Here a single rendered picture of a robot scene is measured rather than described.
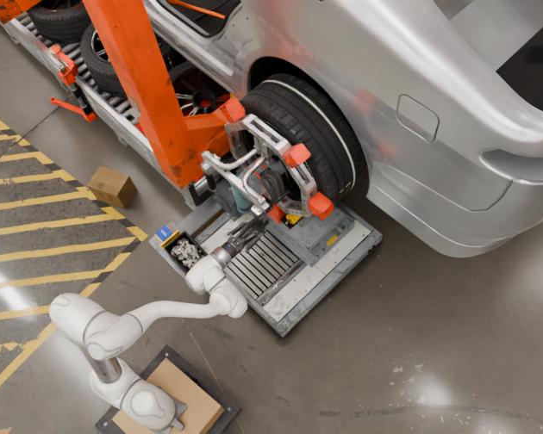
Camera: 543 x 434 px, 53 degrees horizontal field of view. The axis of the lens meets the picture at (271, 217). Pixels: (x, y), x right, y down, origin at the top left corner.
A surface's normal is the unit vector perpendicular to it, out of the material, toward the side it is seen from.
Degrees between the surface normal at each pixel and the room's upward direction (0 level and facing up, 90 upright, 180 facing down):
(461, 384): 0
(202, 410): 1
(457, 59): 23
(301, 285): 0
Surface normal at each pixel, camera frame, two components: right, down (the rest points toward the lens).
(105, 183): -0.09, -0.48
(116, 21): 0.69, 0.60
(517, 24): 0.15, -0.26
